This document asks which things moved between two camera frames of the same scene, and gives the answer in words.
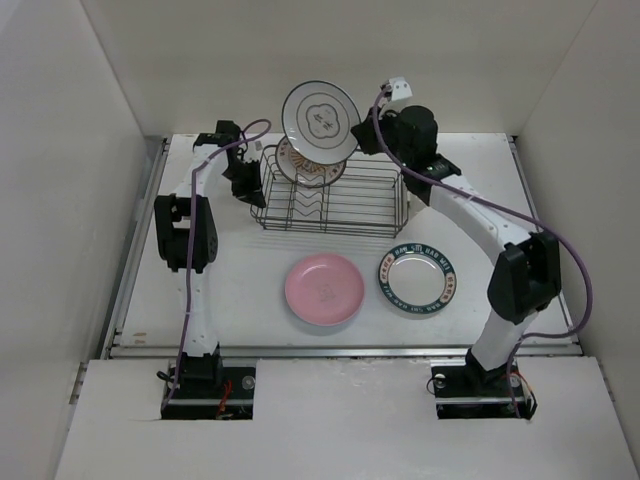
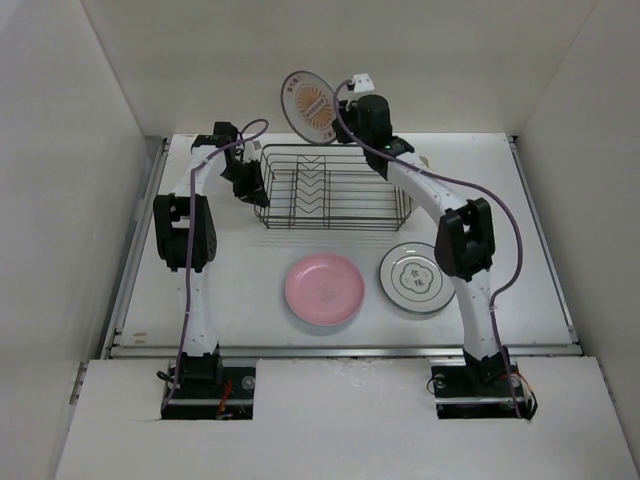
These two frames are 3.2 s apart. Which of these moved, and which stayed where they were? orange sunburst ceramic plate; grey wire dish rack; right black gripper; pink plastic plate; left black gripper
Moved: orange sunburst ceramic plate; right black gripper
Stayed: pink plastic plate; grey wire dish rack; left black gripper
